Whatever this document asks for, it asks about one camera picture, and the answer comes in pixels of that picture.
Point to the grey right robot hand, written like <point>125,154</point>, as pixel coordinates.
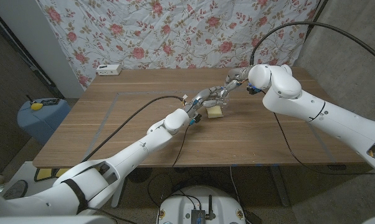
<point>237,76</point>

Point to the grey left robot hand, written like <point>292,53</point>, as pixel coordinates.
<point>206,96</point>

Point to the clear medicine bottle white cap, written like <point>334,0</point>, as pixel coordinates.
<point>224,101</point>

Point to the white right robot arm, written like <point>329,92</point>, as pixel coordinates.
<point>321,109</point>

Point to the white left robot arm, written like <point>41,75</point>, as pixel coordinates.
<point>128,152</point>

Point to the yellow sponge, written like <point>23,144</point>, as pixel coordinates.
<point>215,112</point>

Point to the floral rose backdrop cloth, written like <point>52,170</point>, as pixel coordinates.
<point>181,34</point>

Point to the black stand pole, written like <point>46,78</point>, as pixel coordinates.
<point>315,20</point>

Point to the white power strip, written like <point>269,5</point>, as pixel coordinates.
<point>108,69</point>

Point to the black round disc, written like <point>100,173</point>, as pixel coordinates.
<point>139,175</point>

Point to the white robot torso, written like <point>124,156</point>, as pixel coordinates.
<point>200,202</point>

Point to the black antenna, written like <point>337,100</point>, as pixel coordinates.
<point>210,207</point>

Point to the grey table leg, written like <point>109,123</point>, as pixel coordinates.
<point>281,189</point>

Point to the grey computer box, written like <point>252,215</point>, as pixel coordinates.
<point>198,217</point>

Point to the white table leg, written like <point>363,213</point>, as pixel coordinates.
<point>120,196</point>

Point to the black flat device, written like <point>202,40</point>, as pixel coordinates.
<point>50,101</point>

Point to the blue round stool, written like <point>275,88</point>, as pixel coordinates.
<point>41,124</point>

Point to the small yellow object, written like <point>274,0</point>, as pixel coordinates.
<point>36,106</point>

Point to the yellow black floor mat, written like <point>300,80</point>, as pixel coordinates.
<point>44,174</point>

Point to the grey shoe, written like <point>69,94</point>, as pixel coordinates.
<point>16,189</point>

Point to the black diagonal door frame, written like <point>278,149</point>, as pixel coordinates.
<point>19,49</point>

